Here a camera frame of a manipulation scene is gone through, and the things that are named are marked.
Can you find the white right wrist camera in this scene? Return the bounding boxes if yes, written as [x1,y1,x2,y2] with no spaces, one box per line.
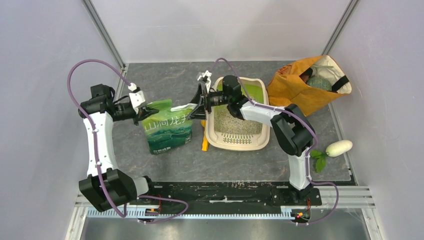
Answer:
[196,70,212,92]

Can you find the orange tote bag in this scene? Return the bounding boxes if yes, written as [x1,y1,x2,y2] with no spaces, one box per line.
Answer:
[266,55,353,116]

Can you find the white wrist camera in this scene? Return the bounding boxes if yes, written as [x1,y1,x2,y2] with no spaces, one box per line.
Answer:
[128,83,147,112]
[196,70,212,92]

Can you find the green cat litter bag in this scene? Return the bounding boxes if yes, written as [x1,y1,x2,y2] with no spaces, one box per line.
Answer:
[141,99,196,155]

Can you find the green melon in bag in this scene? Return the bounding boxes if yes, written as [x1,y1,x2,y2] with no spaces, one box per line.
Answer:
[304,68,332,91]

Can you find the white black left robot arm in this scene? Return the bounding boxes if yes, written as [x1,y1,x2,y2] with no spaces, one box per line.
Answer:
[78,83,159,216]

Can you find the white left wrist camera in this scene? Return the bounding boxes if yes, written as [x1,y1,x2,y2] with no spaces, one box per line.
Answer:
[128,83,147,112]

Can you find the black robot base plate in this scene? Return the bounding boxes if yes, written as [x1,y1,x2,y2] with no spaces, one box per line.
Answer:
[131,181,323,214]

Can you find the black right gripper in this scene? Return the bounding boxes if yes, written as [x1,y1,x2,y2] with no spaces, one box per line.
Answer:
[186,84,231,121]

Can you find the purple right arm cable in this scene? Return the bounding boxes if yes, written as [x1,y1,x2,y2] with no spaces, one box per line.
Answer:
[210,57,340,226]

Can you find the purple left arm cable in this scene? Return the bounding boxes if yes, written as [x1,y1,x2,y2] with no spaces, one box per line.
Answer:
[67,59,189,225]

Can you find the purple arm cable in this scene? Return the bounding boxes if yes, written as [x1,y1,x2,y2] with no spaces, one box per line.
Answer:
[210,57,340,226]
[67,59,189,225]

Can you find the white radish with leaves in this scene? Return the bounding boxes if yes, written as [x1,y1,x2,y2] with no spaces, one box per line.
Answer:
[310,140,353,173]

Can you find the yellow plastic scoop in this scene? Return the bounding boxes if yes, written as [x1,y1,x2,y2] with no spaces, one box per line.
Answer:
[200,120,209,152]

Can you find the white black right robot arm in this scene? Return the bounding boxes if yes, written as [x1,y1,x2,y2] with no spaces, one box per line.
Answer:
[187,71,316,205]

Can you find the beige green litter box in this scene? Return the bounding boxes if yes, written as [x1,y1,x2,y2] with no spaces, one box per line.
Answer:
[205,77,270,151]

